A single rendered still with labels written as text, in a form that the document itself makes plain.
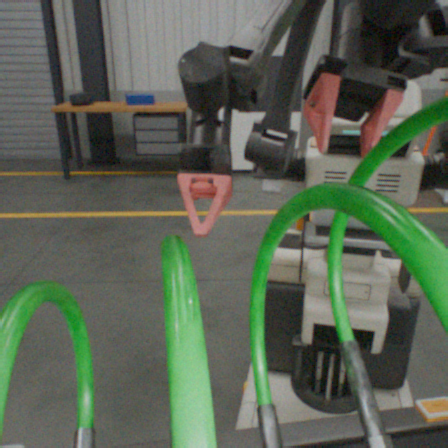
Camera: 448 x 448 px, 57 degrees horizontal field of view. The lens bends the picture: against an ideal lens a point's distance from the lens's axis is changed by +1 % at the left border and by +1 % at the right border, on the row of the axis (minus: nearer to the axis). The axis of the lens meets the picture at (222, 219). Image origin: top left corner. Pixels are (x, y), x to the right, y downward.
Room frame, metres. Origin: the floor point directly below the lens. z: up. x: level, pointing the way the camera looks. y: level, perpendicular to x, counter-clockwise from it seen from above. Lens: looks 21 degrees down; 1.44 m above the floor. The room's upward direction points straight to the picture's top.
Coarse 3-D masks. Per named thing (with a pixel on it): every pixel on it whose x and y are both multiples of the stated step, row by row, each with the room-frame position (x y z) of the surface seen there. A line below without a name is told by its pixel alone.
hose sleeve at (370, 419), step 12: (348, 348) 0.31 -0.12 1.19; (348, 360) 0.30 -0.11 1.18; (360, 360) 0.30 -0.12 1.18; (348, 372) 0.30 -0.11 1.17; (360, 372) 0.29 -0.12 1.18; (360, 384) 0.29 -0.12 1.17; (360, 396) 0.28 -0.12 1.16; (372, 396) 0.28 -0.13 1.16; (360, 408) 0.27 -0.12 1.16; (372, 408) 0.27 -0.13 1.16; (360, 420) 0.27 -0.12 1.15; (372, 420) 0.26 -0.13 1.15; (372, 432) 0.26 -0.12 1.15; (384, 432) 0.26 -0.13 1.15
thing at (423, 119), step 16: (416, 112) 0.27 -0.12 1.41; (432, 112) 0.25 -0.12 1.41; (400, 128) 0.28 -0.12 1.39; (416, 128) 0.27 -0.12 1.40; (384, 144) 0.30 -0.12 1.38; (400, 144) 0.29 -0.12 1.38; (368, 160) 0.32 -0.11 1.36; (384, 160) 0.31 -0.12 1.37; (352, 176) 0.34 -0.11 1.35; (368, 176) 0.33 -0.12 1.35; (336, 224) 0.36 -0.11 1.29; (336, 240) 0.36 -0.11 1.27; (336, 256) 0.36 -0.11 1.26; (336, 272) 0.36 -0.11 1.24; (336, 288) 0.35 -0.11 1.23; (336, 304) 0.34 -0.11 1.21; (336, 320) 0.34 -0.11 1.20; (352, 336) 0.32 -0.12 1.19
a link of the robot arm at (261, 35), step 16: (272, 0) 0.75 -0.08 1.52; (288, 0) 0.75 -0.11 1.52; (304, 0) 0.82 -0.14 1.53; (256, 16) 0.71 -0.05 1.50; (272, 16) 0.71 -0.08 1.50; (288, 16) 0.75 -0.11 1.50; (240, 32) 0.68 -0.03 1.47; (256, 32) 0.68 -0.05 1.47; (272, 32) 0.69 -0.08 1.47; (240, 48) 0.65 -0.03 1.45; (256, 48) 0.64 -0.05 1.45; (272, 48) 0.70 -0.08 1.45; (240, 64) 0.61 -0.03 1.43; (256, 64) 0.61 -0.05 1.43; (240, 80) 0.60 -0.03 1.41
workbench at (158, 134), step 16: (80, 96) 5.12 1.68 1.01; (128, 96) 5.33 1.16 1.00; (144, 96) 5.38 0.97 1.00; (80, 112) 5.07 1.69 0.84; (96, 112) 5.08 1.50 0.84; (144, 112) 5.40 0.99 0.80; (160, 112) 5.41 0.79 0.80; (176, 112) 5.41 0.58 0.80; (144, 128) 5.11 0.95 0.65; (160, 128) 5.12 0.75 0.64; (176, 128) 5.12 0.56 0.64; (64, 144) 5.11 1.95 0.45; (144, 144) 5.11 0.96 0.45; (160, 144) 5.11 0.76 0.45; (176, 144) 5.12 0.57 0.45; (64, 160) 5.09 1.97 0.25; (80, 160) 5.67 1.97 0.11; (64, 176) 5.09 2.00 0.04
